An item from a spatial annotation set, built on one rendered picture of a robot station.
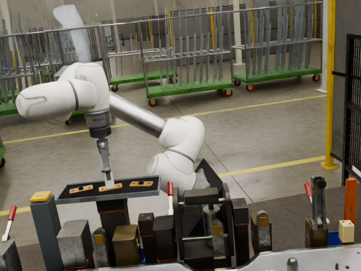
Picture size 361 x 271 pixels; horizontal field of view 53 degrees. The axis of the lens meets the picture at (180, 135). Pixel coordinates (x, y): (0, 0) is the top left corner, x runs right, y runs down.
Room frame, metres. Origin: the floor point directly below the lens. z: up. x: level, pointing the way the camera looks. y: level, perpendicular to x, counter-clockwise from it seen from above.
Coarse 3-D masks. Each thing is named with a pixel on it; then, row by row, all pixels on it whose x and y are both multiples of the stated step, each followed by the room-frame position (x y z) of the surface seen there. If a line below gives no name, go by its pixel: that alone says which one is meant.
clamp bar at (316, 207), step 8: (312, 176) 1.03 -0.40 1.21; (320, 176) 1.03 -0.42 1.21; (312, 184) 1.02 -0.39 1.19; (320, 184) 0.99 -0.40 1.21; (312, 192) 1.02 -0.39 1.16; (320, 192) 1.02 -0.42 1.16; (312, 200) 1.02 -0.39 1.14; (320, 200) 1.02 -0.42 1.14; (312, 208) 1.02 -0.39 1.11; (320, 208) 1.01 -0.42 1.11
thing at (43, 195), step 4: (36, 192) 1.26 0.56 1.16; (40, 192) 1.25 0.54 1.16; (44, 192) 1.25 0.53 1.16; (48, 192) 1.25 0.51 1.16; (32, 196) 1.23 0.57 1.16; (36, 196) 1.22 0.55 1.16; (40, 196) 1.22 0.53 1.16; (44, 196) 1.22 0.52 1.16; (48, 196) 1.23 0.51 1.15; (32, 200) 1.21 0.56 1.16; (36, 200) 1.20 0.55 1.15; (40, 200) 1.20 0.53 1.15; (44, 200) 1.20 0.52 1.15
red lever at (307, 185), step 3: (306, 183) 1.12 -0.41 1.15; (309, 183) 1.12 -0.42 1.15; (306, 186) 1.11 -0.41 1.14; (309, 186) 1.11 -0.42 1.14; (306, 189) 1.11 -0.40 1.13; (309, 189) 1.10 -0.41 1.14; (306, 192) 1.10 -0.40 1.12; (309, 192) 1.09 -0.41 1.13; (309, 195) 1.08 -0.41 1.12; (309, 198) 1.08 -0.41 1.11; (309, 201) 1.08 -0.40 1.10; (318, 216) 1.02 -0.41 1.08; (318, 219) 1.01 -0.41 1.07; (318, 222) 1.00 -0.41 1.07; (321, 222) 1.00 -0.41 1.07; (318, 225) 1.00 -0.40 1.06; (321, 225) 1.00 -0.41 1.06
